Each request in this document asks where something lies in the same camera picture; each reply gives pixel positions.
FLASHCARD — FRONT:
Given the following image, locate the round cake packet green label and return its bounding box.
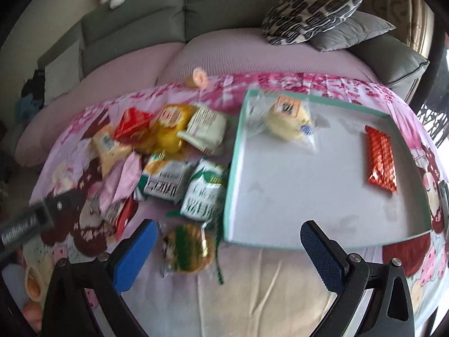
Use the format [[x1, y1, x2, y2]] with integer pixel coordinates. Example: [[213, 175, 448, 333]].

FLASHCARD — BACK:
[[159, 223, 218, 276]]

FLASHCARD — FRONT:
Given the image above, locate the yellow snack packet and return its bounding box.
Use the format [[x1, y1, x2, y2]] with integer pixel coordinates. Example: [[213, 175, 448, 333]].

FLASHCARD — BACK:
[[135, 103, 197, 155]]

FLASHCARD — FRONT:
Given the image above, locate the plain grey pillow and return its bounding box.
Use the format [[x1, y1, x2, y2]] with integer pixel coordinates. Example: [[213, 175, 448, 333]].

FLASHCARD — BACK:
[[309, 10, 397, 53]]

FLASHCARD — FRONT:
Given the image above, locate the black white patterned pillow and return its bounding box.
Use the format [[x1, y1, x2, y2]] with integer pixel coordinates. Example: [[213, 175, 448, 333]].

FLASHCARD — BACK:
[[261, 0, 367, 46]]

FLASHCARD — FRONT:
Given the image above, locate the pink snack packet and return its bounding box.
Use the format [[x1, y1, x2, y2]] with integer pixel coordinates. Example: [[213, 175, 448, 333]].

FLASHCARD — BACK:
[[89, 151, 143, 225]]

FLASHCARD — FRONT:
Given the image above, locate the orange foil snack packet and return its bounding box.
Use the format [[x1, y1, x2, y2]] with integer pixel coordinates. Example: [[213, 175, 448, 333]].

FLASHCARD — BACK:
[[364, 124, 398, 193]]

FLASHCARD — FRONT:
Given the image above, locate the dark cloth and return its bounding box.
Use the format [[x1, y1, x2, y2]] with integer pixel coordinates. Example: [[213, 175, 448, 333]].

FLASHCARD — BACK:
[[21, 69, 46, 99]]

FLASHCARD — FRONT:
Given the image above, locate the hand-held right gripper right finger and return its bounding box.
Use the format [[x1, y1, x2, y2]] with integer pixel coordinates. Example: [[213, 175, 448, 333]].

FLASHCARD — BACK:
[[300, 220, 416, 337]]

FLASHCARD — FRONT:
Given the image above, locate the small red snack packet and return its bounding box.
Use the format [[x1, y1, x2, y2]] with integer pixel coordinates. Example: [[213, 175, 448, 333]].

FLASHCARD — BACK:
[[114, 197, 139, 239]]

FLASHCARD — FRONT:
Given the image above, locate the clear bread packet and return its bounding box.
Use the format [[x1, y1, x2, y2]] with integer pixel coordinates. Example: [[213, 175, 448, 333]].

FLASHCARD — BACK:
[[246, 95, 318, 153]]

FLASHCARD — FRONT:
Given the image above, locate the blue cloth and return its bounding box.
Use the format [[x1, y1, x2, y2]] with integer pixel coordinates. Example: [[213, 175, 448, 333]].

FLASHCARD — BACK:
[[16, 96, 44, 123]]

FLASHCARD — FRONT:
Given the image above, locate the grey sofa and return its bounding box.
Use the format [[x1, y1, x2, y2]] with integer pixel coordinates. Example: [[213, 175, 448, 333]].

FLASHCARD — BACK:
[[35, 0, 430, 95]]

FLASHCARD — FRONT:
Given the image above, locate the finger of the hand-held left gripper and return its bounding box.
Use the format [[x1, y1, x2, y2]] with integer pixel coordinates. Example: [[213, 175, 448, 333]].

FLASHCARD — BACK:
[[37, 190, 83, 234]]

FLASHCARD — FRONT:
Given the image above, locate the teal white cardboard tray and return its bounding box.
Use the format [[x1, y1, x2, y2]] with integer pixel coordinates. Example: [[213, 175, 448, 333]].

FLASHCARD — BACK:
[[223, 89, 434, 251]]

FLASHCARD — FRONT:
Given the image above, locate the white beige snack packet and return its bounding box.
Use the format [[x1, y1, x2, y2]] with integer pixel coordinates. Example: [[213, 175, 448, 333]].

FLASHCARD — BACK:
[[176, 105, 228, 157]]

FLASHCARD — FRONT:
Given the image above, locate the green white snack packet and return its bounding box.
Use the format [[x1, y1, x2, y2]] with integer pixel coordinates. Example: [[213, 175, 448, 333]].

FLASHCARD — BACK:
[[135, 152, 197, 204], [180, 158, 230, 222]]

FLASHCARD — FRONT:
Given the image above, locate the beige barcode snack packet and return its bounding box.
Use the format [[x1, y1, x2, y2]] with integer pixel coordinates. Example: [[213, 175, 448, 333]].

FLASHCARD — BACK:
[[92, 126, 136, 178]]

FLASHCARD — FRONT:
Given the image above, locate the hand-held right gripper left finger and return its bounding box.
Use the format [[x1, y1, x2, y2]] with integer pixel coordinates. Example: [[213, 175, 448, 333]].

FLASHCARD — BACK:
[[42, 218, 160, 337]]

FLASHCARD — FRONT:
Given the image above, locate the small cream snack piece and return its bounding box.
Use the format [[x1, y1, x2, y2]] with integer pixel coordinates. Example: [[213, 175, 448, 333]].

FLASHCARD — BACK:
[[192, 67, 208, 88]]

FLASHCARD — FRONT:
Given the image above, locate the printed pink cartoon blanket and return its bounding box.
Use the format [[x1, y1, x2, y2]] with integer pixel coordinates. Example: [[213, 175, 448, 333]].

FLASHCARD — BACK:
[[21, 72, 449, 337]]

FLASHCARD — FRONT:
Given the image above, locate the red triangular snack packet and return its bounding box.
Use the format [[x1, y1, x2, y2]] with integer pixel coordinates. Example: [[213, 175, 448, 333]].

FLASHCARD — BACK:
[[112, 108, 155, 140]]

